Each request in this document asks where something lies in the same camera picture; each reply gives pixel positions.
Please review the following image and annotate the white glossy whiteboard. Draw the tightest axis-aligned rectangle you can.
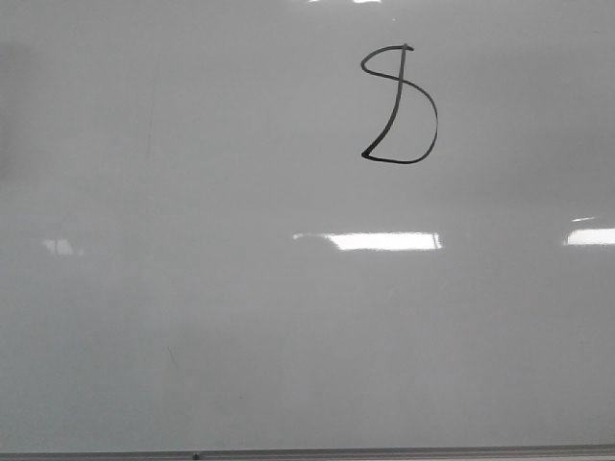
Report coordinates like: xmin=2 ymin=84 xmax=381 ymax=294
xmin=1 ymin=1 xmax=614 ymax=452

